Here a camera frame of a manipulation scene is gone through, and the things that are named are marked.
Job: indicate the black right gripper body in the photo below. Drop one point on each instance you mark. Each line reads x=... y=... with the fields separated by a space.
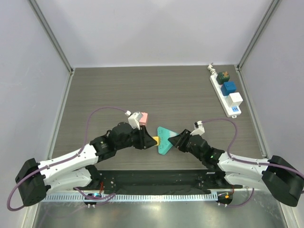
x=185 y=138

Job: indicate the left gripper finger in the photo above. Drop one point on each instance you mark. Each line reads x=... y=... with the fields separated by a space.
x=146 y=143
x=143 y=131

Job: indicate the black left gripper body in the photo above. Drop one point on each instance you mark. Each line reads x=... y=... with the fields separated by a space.
x=134 y=139

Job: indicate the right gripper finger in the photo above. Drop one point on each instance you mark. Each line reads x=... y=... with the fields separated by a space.
x=185 y=134
x=176 y=141

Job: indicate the yellow cube plug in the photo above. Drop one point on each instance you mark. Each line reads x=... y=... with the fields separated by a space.
x=157 y=139

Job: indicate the teal triangular socket adapter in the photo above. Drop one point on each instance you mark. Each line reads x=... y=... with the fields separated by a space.
x=164 y=135

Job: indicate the pink cube plug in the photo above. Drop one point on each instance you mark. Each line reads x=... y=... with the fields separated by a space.
x=144 y=119

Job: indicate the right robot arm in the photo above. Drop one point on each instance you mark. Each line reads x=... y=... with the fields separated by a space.
x=274 y=175

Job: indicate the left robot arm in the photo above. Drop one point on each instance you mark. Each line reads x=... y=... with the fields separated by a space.
x=76 y=169

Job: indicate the white cube plug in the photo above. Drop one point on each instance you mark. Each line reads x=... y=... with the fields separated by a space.
x=234 y=99

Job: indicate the blue cube plug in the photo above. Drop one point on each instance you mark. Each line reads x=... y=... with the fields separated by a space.
x=228 y=88

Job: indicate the dark green cube plug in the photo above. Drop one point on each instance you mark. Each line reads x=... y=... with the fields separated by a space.
x=222 y=77

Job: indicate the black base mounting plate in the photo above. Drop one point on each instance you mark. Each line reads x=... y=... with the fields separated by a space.
x=159 y=182

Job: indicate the white power strip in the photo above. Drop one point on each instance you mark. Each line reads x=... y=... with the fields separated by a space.
x=230 y=112

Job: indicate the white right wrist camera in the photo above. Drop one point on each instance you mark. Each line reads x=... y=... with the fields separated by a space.
x=198 y=129

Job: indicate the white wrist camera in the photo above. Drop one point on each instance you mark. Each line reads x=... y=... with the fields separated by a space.
x=134 y=119
x=198 y=129

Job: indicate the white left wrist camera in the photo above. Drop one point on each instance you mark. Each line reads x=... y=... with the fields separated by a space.
x=134 y=119

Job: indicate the white slotted cable duct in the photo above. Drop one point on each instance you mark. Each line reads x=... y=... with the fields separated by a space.
x=77 y=197

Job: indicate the right aluminium frame post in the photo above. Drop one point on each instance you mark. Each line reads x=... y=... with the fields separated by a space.
x=259 y=31

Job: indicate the aluminium frame post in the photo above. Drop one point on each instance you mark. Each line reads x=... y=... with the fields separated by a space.
x=51 y=36
x=259 y=31

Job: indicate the left aluminium frame post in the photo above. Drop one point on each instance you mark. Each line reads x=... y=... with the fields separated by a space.
x=51 y=36

